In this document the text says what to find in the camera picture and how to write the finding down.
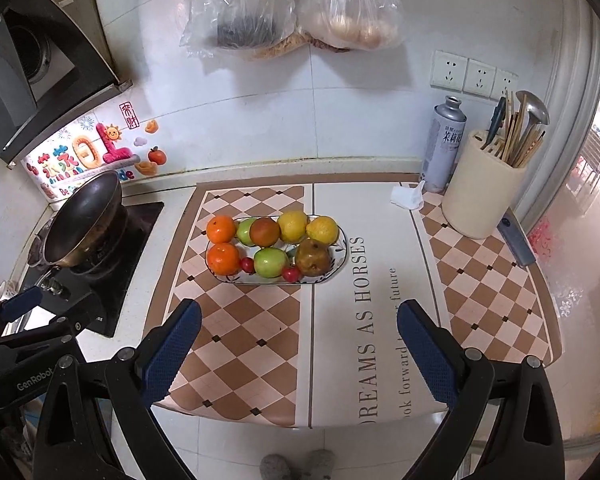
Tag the metal ladle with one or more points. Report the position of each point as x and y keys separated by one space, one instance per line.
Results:
x=532 y=107

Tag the grey spray can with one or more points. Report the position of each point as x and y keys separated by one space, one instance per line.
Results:
x=442 y=150

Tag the orange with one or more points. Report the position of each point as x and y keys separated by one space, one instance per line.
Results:
x=223 y=259
x=221 y=229

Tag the brown pear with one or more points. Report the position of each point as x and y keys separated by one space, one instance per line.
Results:
x=312 y=257

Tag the yellow lemon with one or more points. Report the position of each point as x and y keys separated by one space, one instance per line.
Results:
x=323 y=230
x=292 y=225

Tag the black range hood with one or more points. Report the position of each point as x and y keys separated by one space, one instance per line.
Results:
x=10 y=85

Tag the colourful lettered wall sticker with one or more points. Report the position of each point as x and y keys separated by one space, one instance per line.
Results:
x=87 y=152

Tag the grey fuzzy slipper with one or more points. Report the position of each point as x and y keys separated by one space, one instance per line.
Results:
x=276 y=467

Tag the clear bag with dark contents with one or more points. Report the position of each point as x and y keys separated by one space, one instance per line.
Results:
x=245 y=15

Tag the small red cherry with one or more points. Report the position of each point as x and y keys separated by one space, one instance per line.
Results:
x=291 y=274
x=247 y=265

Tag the beige utensil holder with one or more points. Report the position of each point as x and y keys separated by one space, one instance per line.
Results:
x=480 y=195

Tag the white door frame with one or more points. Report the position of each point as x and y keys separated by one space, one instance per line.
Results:
x=575 y=85

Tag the green apple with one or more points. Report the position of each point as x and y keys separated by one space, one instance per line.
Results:
x=245 y=232
x=271 y=262

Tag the checked printed counter mat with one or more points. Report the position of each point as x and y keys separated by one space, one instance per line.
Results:
x=330 y=340

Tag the clear bag with pale contents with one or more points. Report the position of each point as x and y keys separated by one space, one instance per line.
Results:
x=350 y=10

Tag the reddish brown apple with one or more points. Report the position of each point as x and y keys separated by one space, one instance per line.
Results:
x=265 y=231

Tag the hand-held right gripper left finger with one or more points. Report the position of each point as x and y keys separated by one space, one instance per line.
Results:
x=172 y=345

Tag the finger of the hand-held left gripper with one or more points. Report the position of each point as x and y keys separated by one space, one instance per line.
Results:
x=20 y=305
x=35 y=337

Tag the black gas stove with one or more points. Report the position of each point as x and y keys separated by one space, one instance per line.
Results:
x=130 y=240

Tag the red stamp wall sticker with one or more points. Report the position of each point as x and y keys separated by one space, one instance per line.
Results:
x=128 y=115

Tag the crumpled white tissue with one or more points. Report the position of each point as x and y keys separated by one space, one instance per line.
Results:
x=407 y=196

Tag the white wall socket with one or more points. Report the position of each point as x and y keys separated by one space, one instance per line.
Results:
x=505 y=85
x=479 y=79
x=449 y=71

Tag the dark wok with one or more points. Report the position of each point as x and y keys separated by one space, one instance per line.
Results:
x=80 y=220

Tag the floral print white plate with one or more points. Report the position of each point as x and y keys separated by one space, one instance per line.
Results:
x=337 y=260

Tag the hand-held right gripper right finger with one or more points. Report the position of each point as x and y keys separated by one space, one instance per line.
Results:
x=427 y=350

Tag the bundle of wooden chopsticks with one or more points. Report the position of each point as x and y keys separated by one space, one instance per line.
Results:
x=517 y=142

